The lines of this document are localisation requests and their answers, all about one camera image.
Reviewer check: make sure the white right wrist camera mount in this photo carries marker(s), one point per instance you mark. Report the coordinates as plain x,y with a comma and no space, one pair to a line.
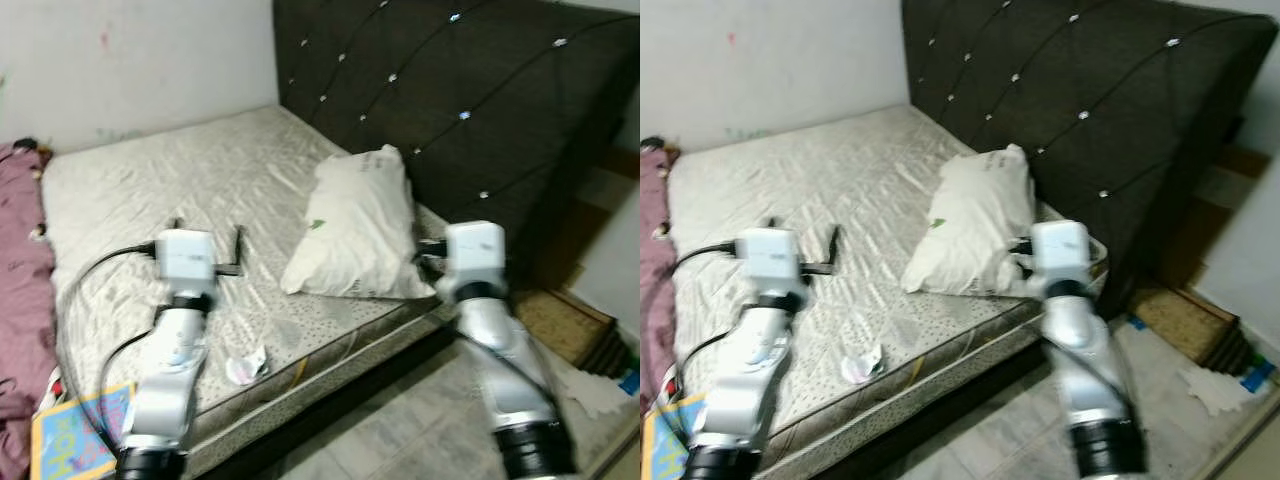
475,250
1060,250

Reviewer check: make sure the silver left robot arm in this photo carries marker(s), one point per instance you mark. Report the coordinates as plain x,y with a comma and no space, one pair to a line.
745,390
165,390

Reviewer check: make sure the white pillow with tree print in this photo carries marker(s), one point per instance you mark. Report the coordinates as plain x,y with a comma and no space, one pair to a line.
355,230
975,225

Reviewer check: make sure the dark bed frame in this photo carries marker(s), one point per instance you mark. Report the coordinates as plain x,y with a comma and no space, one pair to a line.
350,390
960,400

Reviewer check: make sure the torn white paper sheet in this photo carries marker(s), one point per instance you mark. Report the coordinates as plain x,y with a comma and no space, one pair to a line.
590,392
1215,392

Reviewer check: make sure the pink cartoon print blanket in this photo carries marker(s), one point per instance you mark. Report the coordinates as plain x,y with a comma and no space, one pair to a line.
20,260
655,270

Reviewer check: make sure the white quilted mattress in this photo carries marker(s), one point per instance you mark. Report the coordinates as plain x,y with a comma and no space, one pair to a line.
830,180
200,180

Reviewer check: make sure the dark tufted headboard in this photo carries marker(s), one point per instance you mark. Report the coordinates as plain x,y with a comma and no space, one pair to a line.
480,80
1100,80

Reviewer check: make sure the colourful children's book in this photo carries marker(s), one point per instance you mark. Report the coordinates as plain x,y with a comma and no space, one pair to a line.
60,440
665,445

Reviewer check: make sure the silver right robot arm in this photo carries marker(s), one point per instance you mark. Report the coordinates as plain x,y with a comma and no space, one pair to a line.
510,370
1095,370

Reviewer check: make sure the brown floor mat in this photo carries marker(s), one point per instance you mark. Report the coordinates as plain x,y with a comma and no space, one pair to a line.
560,325
1180,325

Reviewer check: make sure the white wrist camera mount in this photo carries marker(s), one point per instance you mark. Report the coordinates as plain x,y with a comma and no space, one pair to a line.
475,250
185,260
768,260
1060,250

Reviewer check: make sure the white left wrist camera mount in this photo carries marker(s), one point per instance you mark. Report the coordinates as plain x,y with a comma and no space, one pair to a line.
185,260
768,260

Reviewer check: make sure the blue tape piece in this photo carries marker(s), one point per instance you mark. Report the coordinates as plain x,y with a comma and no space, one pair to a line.
630,383
1257,376

